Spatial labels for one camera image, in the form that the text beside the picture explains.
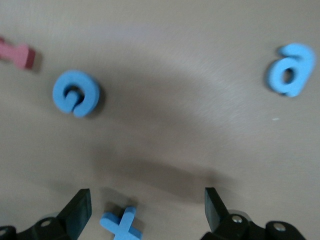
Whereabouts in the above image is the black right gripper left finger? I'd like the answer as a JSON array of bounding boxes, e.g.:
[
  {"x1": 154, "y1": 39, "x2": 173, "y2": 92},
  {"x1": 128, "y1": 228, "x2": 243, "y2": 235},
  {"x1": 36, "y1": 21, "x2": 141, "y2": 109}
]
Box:
[{"x1": 0, "y1": 188, "x2": 92, "y2": 240}]

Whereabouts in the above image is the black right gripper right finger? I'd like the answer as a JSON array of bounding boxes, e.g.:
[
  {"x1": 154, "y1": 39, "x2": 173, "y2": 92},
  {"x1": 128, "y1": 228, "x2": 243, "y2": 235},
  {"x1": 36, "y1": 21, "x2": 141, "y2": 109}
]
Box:
[{"x1": 201, "y1": 187, "x2": 308, "y2": 240}]

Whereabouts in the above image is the blue foam plus sign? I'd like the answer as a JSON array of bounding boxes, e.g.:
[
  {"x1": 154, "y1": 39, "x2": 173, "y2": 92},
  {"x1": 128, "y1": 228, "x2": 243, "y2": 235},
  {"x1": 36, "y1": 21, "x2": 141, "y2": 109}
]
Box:
[{"x1": 99, "y1": 206, "x2": 144, "y2": 240}]

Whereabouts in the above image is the blue foam letter G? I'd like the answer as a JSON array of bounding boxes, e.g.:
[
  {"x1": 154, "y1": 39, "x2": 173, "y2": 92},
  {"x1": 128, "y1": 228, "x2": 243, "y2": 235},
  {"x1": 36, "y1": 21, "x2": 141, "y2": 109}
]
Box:
[{"x1": 51, "y1": 69, "x2": 101, "y2": 118}]

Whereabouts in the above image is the blue foam letter a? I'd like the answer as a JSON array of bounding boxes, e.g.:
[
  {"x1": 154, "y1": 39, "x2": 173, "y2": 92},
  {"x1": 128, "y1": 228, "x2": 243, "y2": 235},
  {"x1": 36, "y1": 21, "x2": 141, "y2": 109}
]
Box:
[{"x1": 265, "y1": 42, "x2": 316, "y2": 98}]

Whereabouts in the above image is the red foam letter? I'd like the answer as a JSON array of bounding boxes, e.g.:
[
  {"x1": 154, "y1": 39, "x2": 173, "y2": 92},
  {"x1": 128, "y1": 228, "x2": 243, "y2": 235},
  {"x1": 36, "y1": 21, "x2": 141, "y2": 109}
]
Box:
[{"x1": 0, "y1": 37, "x2": 36, "y2": 70}]

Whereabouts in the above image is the brown table cover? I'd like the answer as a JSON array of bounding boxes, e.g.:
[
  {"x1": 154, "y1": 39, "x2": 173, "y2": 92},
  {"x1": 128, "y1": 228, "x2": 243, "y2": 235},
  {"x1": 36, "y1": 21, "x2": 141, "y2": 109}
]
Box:
[{"x1": 0, "y1": 0, "x2": 320, "y2": 240}]

